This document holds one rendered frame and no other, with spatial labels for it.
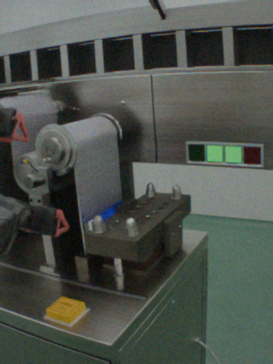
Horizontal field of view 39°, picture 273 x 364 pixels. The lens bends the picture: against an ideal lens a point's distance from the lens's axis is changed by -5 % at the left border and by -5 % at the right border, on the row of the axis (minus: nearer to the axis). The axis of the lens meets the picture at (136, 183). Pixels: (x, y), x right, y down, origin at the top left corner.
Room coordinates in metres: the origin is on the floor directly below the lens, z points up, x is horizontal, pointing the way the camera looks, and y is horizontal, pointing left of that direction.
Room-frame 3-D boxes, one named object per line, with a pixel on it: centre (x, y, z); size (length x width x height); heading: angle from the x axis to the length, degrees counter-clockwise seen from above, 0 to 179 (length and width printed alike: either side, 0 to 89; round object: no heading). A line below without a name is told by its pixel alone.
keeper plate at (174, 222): (1.11, -0.10, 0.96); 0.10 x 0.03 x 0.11; 152
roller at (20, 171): (1.25, 0.27, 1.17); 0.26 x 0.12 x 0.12; 152
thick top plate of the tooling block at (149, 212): (1.14, -0.01, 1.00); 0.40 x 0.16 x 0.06; 152
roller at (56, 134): (1.19, 0.16, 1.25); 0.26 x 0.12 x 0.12; 152
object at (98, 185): (1.16, 0.11, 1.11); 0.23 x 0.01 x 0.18; 152
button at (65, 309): (0.80, 0.19, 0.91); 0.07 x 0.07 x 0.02; 62
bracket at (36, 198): (1.06, 0.27, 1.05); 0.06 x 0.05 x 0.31; 152
